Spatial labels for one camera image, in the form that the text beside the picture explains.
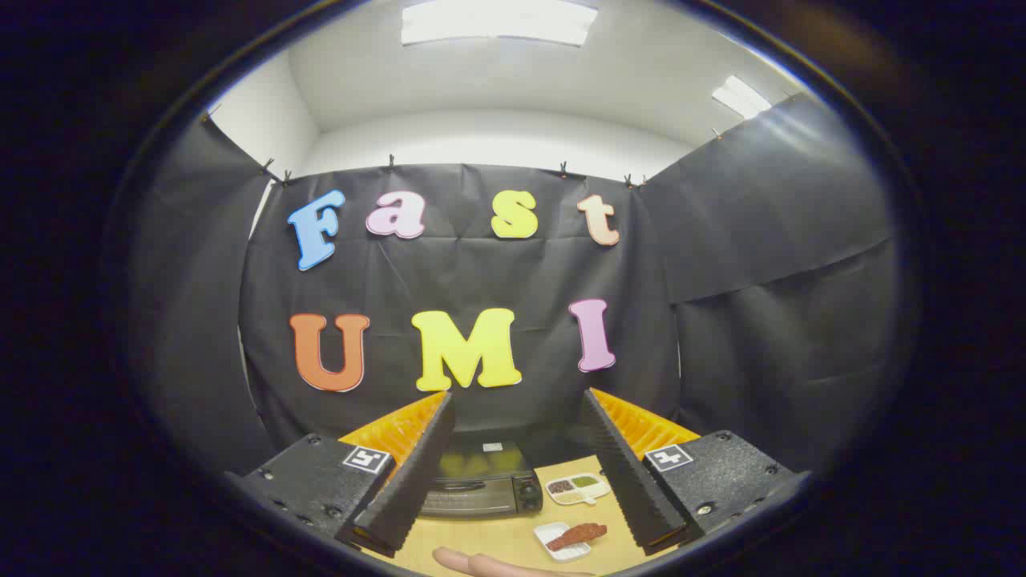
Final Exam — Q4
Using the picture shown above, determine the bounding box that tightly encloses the white ribbed tray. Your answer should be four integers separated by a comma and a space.
534, 522, 592, 562

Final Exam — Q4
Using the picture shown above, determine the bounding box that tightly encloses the reddish brown meat piece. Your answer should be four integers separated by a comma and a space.
547, 523, 608, 551

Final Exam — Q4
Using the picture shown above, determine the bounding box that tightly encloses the white divided dish of beans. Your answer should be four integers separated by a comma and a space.
545, 473, 612, 506

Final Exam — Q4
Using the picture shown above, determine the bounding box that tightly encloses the ceiling light panel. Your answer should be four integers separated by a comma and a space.
401, 0, 599, 47
712, 75, 773, 121

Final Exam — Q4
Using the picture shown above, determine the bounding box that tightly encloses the black toaster oven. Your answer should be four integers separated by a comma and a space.
418, 430, 544, 518

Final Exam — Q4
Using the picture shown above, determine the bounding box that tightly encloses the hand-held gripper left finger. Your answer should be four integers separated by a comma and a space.
227, 391, 456, 559

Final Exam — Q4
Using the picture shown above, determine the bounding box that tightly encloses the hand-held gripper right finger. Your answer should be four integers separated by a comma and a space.
579, 388, 810, 556

